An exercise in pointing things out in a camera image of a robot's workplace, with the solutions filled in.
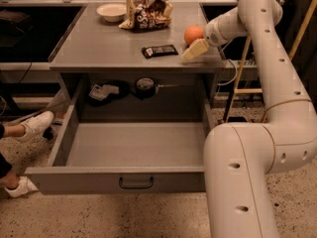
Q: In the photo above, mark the white ceramic bowl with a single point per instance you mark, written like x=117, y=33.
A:
x=112, y=12

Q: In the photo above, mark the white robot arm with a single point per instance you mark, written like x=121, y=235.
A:
x=237, y=156

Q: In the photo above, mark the grey metal cabinet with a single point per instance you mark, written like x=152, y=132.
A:
x=94, y=45

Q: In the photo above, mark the open grey top drawer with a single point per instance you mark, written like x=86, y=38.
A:
x=162, y=137

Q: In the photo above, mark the black tape roll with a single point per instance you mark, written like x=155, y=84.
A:
x=146, y=87

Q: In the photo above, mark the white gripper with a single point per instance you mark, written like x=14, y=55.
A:
x=211, y=34

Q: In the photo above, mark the black snack bar wrapper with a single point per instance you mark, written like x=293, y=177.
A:
x=159, y=51

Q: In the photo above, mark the white sneaker lower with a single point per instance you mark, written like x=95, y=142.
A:
x=25, y=186

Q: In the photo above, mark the orange fruit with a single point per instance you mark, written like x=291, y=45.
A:
x=193, y=33

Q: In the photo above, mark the crumpled chip bag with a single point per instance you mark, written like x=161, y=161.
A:
x=147, y=15

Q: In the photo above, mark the black drawer handle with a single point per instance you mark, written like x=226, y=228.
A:
x=125, y=183

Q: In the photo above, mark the white sneaker upper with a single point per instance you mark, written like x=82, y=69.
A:
x=36, y=125

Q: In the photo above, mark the white sneaker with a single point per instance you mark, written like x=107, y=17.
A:
x=25, y=186
x=36, y=125

